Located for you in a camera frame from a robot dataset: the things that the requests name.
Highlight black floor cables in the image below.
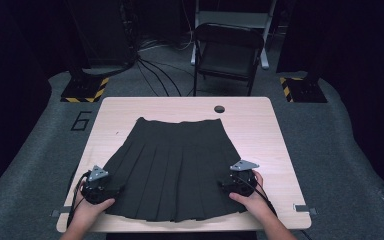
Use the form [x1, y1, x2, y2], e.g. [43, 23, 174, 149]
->
[135, 39, 195, 98]

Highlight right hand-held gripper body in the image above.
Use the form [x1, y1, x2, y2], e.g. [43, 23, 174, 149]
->
[220, 159, 260, 198]

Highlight black pleated skirt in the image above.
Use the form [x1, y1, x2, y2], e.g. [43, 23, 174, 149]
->
[102, 116, 248, 224]

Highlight black striped stand base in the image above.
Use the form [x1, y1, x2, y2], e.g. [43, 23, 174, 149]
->
[278, 76, 329, 104]
[60, 76, 111, 104]

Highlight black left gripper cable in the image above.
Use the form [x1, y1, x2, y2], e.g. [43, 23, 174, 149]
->
[66, 171, 92, 228]

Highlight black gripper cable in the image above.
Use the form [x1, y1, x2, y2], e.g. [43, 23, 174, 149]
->
[235, 174, 314, 240]
[66, 171, 92, 228]

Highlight person's left hand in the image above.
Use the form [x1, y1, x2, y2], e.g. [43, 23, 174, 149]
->
[70, 181, 116, 232]

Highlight person's right hand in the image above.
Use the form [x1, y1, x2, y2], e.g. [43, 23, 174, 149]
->
[228, 170, 278, 222]

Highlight grey tape strip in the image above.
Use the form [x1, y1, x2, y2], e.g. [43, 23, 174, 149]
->
[292, 203, 318, 216]
[51, 205, 73, 219]

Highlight black folding chair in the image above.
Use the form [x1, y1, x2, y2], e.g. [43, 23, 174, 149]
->
[191, 22, 266, 97]

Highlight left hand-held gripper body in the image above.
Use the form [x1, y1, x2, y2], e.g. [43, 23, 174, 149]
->
[80, 164, 121, 205]

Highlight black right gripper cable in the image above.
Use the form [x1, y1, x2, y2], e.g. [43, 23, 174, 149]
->
[235, 174, 314, 240]

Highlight black equipment cabinet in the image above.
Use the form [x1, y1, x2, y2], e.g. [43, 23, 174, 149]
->
[64, 0, 138, 69]

